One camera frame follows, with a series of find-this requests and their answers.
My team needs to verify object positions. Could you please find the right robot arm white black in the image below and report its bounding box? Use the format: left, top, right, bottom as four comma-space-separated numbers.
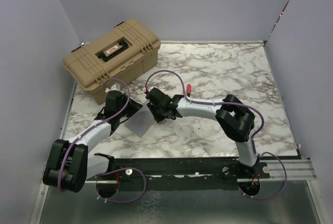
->
146, 88, 259, 178

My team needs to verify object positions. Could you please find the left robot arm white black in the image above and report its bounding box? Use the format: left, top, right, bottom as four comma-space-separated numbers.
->
42, 90, 143, 193

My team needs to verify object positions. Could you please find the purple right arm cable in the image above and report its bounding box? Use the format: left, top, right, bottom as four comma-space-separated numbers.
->
144, 70, 288, 201

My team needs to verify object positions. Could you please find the tan plastic tool case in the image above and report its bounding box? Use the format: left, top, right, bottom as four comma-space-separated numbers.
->
62, 19, 161, 105

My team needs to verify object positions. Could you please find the grey envelope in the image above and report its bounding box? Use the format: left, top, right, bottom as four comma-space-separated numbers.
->
125, 107, 155, 138

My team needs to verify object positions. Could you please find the aluminium extrusion frame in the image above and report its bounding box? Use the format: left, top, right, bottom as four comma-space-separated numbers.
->
263, 159, 317, 181

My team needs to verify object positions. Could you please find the red handled screwdriver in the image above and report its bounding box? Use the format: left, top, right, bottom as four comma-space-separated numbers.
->
186, 84, 191, 97

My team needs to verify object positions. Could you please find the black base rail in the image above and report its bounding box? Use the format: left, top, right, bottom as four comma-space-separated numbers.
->
88, 157, 270, 191

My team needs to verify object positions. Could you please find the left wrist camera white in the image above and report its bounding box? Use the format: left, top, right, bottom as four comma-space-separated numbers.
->
105, 83, 121, 93

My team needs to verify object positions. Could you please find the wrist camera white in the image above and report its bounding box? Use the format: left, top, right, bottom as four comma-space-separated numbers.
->
145, 86, 154, 94
105, 83, 121, 93

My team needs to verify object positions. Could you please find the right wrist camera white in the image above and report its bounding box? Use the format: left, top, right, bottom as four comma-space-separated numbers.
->
145, 86, 154, 94

